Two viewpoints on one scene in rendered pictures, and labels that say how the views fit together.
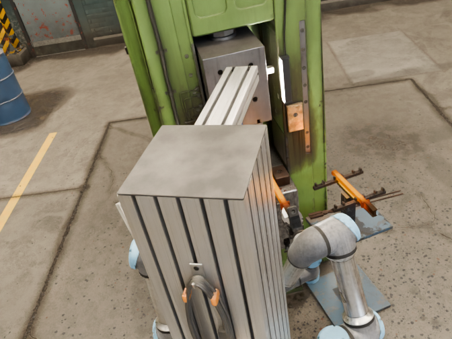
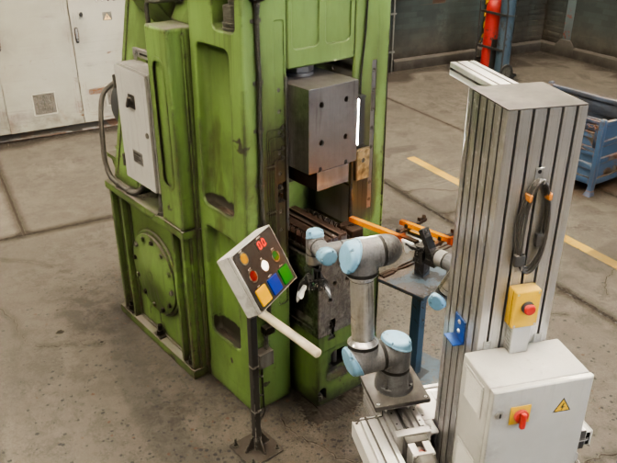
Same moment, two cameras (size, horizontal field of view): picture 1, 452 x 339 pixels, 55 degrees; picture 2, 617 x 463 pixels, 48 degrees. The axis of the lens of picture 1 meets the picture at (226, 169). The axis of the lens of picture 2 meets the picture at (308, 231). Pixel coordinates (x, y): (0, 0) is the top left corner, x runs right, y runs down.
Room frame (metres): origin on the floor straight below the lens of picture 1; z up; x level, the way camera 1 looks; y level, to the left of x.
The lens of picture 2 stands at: (-0.57, 1.69, 2.59)
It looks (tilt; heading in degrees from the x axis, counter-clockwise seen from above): 27 degrees down; 326
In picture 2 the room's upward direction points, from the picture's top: straight up
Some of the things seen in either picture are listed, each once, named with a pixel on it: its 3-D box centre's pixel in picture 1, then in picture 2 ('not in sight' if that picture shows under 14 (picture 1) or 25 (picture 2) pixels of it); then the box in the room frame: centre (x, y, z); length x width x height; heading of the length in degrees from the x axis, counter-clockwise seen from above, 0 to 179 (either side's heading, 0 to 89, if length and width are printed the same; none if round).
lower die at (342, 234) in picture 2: not in sight; (305, 229); (2.15, -0.11, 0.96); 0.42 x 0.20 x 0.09; 6
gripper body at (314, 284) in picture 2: not in sight; (315, 275); (1.57, 0.23, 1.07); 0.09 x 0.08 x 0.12; 160
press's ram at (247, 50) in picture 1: (237, 74); (311, 115); (2.16, -0.16, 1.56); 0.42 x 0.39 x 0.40; 6
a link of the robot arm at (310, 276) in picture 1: (307, 271); not in sight; (1.23, -0.26, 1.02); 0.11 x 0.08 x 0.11; 110
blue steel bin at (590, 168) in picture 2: not in sight; (568, 134); (3.46, -4.07, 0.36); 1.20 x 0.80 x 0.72; 0
